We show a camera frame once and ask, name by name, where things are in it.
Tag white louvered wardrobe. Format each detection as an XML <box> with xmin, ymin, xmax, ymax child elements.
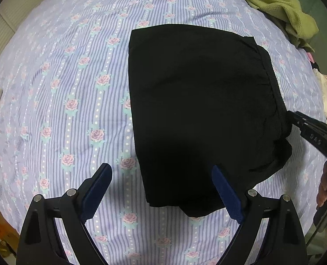
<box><xmin>0</xmin><ymin>0</ymin><xmax>70</xmax><ymax>71</ymax></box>

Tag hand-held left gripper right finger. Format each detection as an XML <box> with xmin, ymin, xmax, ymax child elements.
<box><xmin>211</xmin><ymin>165</ymin><xmax>309</xmax><ymax>265</ymax></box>

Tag purple floral duvet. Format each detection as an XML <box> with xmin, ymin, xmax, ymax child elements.
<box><xmin>0</xmin><ymin>0</ymin><xmax>327</xmax><ymax>265</ymax></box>

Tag black pants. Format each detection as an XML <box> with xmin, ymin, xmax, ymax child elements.
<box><xmin>129</xmin><ymin>24</ymin><xmax>293</xmax><ymax>218</ymax></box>

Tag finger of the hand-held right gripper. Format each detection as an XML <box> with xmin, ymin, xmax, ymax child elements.
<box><xmin>300</xmin><ymin>127</ymin><xmax>327</xmax><ymax>158</ymax></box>
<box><xmin>286</xmin><ymin>110</ymin><xmax>327</xmax><ymax>140</ymax></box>

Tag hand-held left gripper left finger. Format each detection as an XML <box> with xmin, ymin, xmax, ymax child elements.
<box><xmin>16</xmin><ymin>163</ymin><xmax>113</xmax><ymax>265</ymax></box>

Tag olive green garment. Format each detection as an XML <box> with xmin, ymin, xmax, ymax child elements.
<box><xmin>226</xmin><ymin>0</ymin><xmax>320</xmax><ymax>53</ymax></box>

